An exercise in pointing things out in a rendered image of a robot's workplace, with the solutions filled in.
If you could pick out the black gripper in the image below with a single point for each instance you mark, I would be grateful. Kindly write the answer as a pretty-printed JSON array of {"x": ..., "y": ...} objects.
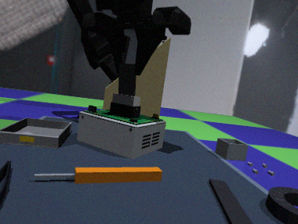
[{"x": 150, "y": 30}]

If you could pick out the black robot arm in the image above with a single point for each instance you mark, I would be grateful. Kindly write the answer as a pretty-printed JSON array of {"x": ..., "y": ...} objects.
[{"x": 96, "y": 46}]

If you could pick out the green circuit board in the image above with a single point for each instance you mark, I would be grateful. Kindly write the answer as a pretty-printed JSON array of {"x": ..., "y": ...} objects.
[{"x": 141, "y": 120}]

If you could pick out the dark blue-grey mat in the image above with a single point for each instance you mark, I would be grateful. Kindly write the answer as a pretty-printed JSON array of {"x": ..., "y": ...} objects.
[{"x": 184, "y": 195}]

